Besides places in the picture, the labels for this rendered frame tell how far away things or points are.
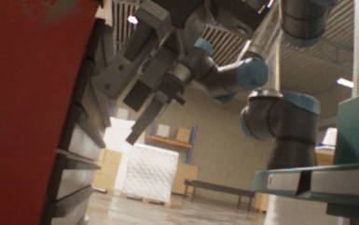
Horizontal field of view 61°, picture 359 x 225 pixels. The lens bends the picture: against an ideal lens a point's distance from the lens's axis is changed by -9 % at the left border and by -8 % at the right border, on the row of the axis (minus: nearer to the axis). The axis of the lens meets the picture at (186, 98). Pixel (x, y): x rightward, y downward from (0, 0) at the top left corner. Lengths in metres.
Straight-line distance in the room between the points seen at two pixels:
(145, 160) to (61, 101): 7.44
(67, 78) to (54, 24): 0.09
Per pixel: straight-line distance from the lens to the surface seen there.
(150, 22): 0.33
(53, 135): 0.49
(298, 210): 3.86
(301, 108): 0.92
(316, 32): 0.54
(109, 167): 7.74
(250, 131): 1.04
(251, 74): 0.79
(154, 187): 7.95
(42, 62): 0.52
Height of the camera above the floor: 0.65
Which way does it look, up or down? 14 degrees up
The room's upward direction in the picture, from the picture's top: 12 degrees clockwise
